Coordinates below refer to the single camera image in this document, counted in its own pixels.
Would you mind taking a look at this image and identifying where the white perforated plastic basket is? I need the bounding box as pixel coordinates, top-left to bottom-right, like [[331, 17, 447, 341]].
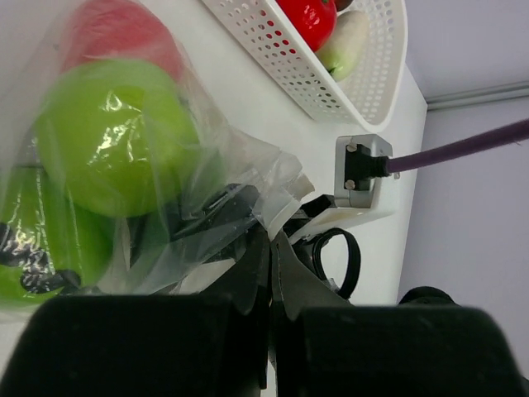
[[204, 1, 407, 133]]

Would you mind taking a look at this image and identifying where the white fake food piece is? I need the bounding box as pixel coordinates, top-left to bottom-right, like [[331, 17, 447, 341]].
[[316, 11, 369, 82]]

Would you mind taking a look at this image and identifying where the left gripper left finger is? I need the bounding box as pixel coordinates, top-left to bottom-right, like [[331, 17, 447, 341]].
[[1, 227, 270, 396]]

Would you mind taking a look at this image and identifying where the clear zip top bag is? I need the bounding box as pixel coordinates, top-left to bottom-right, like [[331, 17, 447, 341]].
[[1, 1, 314, 323]]

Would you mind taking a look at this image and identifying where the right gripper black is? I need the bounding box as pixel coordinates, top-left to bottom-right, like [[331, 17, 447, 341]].
[[166, 184, 331, 265]]

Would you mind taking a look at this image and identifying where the red fake apple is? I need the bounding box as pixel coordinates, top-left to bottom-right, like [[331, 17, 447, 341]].
[[60, 1, 184, 80]]

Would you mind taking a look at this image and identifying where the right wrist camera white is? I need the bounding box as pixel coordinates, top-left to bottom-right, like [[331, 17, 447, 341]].
[[288, 134, 400, 244]]

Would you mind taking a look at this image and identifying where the right aluminium frame post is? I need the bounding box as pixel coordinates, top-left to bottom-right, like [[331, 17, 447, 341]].
[[426, 80, 528, 112]]

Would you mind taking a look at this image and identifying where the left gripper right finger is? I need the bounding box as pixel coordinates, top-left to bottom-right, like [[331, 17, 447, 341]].
[[270, 234, 528, 396]]

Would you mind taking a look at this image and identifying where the green fake fruit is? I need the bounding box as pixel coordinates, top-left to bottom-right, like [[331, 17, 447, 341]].
[[34, 59, 202, 218]]

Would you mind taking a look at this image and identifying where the green fake watermelon ball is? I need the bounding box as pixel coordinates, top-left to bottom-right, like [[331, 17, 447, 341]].
[[1, 166, 115, 310]]

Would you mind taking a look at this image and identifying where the red fake tomato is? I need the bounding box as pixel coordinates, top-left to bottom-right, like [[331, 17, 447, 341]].
[[277, 0, 337, 52]]

